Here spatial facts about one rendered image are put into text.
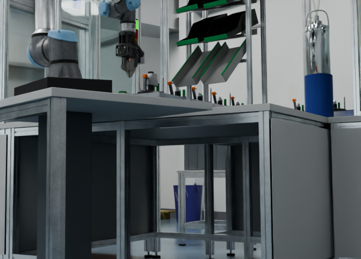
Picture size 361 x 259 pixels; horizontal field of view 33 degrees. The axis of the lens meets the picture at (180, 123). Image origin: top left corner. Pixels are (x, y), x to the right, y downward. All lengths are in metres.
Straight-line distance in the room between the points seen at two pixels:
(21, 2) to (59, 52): 1.48
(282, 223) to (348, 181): 0.65
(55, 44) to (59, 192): 0.73
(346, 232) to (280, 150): 0.74
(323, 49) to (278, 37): 3.70
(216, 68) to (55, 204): 1.19
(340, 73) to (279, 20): 1.09
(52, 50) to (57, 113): 0.56
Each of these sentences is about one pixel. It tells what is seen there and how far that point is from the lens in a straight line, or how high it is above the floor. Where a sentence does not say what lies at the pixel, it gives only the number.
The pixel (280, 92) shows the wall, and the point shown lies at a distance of 7.04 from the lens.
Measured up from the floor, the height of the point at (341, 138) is 0.75.
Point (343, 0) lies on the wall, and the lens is 6.69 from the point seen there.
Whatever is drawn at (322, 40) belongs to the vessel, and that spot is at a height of 1.32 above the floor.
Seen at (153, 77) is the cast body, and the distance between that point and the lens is 3.03.
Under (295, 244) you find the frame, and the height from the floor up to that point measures 0.28.
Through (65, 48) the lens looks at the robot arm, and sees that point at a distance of 2.49.
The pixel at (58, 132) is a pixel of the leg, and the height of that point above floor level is 0.72.
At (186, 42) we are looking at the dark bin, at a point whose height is 1.20.
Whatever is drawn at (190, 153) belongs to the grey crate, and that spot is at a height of 0.75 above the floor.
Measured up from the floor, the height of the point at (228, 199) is 0.40.
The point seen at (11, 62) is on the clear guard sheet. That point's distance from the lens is 4.18.
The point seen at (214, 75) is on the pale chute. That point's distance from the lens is 2.80.
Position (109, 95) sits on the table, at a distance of 2.08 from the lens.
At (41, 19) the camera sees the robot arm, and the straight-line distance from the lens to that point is 2.65.
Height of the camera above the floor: 0.57
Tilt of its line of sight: 5 degrees up
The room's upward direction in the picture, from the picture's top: straight up
